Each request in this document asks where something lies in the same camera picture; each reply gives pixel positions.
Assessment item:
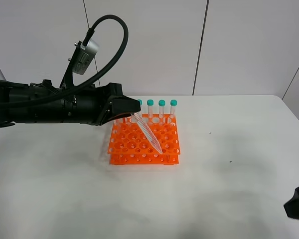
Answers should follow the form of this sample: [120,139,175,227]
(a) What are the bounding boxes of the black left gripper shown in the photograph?
[62,83,141,126]

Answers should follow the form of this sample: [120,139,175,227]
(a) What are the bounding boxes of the green-capped test tube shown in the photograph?
[131,112,163,154]

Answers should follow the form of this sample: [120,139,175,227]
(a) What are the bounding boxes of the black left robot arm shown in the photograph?
[0,80,141,128]

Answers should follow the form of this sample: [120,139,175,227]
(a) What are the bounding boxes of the second row tube left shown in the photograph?
[113,119,122,134]

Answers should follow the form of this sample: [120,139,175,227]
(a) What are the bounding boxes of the orange test tube rack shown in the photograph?
[108,114,180,165]

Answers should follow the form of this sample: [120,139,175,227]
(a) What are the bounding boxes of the black left camera cable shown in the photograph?
[0,14,129,108]

